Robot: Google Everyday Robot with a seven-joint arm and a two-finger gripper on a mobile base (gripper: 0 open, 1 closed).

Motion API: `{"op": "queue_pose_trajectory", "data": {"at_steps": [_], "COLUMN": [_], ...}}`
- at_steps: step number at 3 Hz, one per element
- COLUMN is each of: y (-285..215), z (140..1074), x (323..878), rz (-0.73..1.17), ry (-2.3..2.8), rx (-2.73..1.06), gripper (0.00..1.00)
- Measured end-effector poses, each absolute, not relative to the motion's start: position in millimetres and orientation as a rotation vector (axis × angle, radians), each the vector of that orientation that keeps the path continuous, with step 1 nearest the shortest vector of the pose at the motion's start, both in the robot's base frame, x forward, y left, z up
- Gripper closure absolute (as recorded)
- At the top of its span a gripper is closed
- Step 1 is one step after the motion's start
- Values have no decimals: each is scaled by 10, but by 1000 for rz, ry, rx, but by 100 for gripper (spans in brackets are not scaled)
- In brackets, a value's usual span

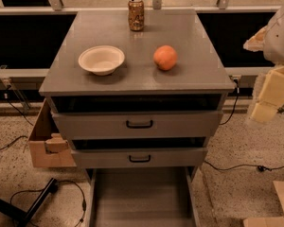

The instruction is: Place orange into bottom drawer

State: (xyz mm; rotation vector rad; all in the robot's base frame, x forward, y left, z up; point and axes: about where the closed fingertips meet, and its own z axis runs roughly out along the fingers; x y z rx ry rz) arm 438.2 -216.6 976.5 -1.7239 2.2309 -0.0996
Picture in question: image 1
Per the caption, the white paper bowl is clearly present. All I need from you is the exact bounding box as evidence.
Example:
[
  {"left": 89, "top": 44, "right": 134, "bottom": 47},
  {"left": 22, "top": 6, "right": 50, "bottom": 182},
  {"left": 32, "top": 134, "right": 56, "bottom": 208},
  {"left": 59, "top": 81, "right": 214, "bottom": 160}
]
[{"left": 78, "top": 45, "right": 125, "bottom": 76}]

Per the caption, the gold drink can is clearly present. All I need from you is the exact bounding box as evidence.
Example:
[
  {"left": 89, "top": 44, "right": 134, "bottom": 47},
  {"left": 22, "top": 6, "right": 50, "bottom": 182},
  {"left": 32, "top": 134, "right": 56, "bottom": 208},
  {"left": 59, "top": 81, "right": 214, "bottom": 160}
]
[{"left": 128, "top": 0, "right": 144, "bottom": 31}]

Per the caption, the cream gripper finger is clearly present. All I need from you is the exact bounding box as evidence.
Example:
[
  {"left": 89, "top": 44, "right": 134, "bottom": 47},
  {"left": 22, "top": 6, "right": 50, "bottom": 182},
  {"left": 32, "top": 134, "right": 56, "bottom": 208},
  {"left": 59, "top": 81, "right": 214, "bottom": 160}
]
[
  {"left": 243, "top": 26, "right": 267, "bottom": 52},
  {"left": 250, "top": 66, "right": 284, "bottom": 123}
]

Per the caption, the grey drawer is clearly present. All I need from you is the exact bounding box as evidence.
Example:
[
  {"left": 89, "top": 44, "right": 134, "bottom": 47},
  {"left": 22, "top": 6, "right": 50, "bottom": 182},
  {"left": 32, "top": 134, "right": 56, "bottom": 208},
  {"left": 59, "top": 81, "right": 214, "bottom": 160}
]
[
  {"left": 86, "top": 166, "right": 201, "bottom": 227},
  {"left": 53, "top": 111, "right": 222, "bottom": 140},
  {"left": 72, "top": 148, "right": 207, "bottom": 168}
]

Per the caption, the grey middle drawer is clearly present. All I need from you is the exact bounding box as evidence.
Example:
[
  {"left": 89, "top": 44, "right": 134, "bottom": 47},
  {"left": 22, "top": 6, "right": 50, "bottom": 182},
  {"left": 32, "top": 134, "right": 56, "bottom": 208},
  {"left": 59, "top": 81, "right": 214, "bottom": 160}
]
[{"left": 72, "top": 148, "right": 207, "bottom": 168}]

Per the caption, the black cable behind cabinet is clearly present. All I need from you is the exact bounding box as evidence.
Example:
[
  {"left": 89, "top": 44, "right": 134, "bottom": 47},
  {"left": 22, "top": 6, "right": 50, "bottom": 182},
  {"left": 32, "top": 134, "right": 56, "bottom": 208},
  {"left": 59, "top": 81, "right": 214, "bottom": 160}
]
[{"left": 219, "top": 79, "right": 240, "bottom": 126}]

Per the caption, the cardboard box left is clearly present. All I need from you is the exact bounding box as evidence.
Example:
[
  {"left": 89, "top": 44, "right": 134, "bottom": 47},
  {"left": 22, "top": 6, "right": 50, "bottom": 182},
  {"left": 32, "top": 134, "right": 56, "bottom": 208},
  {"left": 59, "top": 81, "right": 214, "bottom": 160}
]
[{"left": 28, "top": 100, "right": 76, "bottom": 167}]

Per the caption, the black floor cable left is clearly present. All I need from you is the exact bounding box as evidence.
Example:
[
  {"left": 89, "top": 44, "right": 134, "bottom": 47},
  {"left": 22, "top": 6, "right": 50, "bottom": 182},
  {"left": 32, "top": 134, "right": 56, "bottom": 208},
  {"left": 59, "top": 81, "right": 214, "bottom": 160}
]
[{"left": 9, "top": 179, "right": 87, "bottom": 227}]

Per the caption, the black cable far left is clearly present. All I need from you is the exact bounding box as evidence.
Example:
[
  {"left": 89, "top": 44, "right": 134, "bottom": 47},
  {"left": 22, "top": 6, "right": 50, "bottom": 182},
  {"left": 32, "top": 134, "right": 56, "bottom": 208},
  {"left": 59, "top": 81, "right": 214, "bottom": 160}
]
[{"left": 0, "top": 84, "right": 35, "bottom": 156}]

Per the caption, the black stand leg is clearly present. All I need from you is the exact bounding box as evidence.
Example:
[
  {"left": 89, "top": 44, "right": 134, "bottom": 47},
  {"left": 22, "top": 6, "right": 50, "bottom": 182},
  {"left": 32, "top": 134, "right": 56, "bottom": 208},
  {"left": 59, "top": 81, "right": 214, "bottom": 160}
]
[{"left": 0, "top": 178, "right": 58, "bottom": 227}]

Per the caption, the black floor cable right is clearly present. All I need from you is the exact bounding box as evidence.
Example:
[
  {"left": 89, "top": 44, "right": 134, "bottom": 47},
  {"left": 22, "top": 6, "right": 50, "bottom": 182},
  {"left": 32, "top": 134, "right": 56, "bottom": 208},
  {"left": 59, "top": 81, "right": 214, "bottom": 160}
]
[{"left": 204, "top": 160, "right": 284, "bottom": 173}]

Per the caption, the grey drawer cabinet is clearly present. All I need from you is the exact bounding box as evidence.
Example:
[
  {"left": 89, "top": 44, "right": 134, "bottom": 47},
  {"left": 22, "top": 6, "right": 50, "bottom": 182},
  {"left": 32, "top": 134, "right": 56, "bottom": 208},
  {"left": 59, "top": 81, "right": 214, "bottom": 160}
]
[{"left": 38, "top": 9, "right": 237, "bottom": 227}]

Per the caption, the grey bottom drawer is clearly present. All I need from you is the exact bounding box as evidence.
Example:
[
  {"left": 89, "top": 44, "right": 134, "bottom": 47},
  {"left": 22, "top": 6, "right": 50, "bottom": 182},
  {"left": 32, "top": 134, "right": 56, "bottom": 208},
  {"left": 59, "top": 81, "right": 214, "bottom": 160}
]
[{"left": 86, "top": 166, "right": 201, "bottom": 227}]

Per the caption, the orange fruit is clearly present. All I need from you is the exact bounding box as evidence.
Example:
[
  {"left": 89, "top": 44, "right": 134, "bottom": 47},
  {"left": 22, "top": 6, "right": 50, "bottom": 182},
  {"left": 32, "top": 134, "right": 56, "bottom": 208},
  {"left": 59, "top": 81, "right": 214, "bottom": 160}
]
[{"left": 153, "top": 45, "right": 178, "bottom": 71}]

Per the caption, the black floor cable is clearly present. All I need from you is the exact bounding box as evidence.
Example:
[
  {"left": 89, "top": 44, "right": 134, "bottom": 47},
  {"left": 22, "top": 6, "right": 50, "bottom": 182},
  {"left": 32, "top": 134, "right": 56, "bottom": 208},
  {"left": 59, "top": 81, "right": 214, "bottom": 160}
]
[
  {"left": 9, "top": 179, "right": 87, "bottom": 227},
  {"left": 204, "top": 160, "right": 284, "bottom": 173}
]

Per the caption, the grey top drawer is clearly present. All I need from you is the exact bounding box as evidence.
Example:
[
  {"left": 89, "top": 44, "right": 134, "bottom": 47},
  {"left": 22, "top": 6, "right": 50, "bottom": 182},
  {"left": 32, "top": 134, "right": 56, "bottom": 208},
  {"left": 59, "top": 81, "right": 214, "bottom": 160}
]
[{"left": 53, "top": 111, "right": 222, "bottom": 140}]

